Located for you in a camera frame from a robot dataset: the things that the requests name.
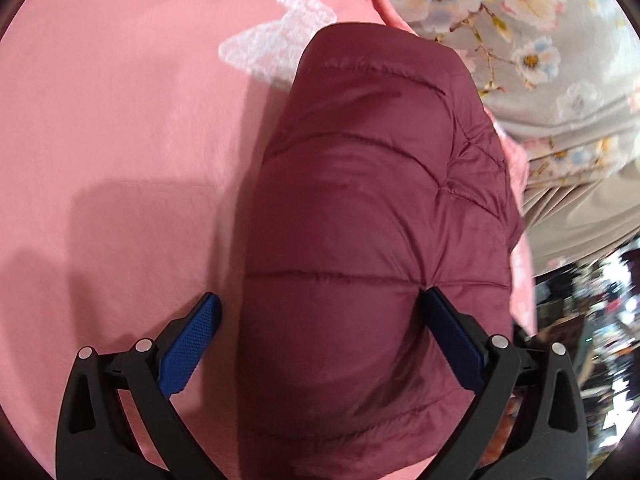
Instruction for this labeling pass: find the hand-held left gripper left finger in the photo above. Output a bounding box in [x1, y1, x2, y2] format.
[56, 292, 223, 480]

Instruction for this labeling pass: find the grey floral bed sheet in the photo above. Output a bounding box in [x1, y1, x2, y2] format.
[350, 0, 640, 276]

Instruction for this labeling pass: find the maroon puffer jacket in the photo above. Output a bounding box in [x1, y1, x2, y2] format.
[235, 22, 525, 480]

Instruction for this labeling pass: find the pink blanket with white print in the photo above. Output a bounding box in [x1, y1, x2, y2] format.
[0, 0, 538, 480]

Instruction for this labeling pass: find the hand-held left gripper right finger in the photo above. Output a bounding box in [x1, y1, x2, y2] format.
[423, 286, 590, 480]

